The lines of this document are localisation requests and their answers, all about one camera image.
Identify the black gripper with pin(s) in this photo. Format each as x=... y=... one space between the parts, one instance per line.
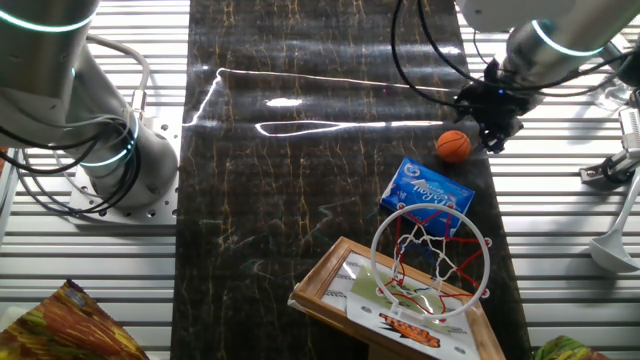
x=500 y=102

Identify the orange mini basketball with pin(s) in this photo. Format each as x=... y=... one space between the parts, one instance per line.
x=453 y=146

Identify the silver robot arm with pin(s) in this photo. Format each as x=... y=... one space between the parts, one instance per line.
x=60 y=90

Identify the white toy basketball hoop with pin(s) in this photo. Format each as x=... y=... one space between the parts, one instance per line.
x=377 y=280

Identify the blue tissue pack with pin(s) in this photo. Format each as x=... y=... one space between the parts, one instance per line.
x=425 y=192

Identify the white plastic ladle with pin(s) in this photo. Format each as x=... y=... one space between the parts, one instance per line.
x=612 y=252

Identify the dark marble pattern mat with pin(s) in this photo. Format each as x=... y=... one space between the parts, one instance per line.
x=300 y=200

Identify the crumpled yellow green wrapper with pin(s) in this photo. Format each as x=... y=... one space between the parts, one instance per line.
x=565 y=350

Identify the colourful patterned cloth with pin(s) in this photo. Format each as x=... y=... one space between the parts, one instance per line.
x=65 y=330

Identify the metal clamp bracket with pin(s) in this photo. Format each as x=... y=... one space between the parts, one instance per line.
x=607 y=167

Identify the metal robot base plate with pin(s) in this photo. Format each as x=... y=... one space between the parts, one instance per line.
x=160 y=210

